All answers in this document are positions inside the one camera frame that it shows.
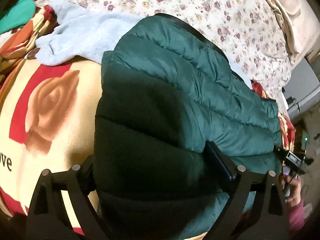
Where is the beige fringed curtain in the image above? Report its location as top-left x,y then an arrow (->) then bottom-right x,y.
266,0 -> 319,64

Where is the pink sleeve forearm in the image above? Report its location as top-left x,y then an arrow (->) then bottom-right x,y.
288,200 -> 305,238

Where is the dark green puffer jacket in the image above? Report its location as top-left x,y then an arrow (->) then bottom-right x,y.
94,14 -> 282,239

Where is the person's right hand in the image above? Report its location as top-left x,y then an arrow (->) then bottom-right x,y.
279,174 -> 302,208

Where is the grey plastic storage box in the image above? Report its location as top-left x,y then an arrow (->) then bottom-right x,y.
283,58 -> 319,122

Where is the teal green garment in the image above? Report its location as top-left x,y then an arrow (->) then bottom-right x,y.
0,0 -> 36,34

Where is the light grey fleece garment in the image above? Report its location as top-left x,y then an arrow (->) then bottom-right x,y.
35,1 -> 143,66

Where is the white floral bed sheet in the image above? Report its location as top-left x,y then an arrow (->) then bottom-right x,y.
37,0 -> 292,113

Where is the red cream rose blanket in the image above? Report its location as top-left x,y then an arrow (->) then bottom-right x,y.
0,4 -> 106,235

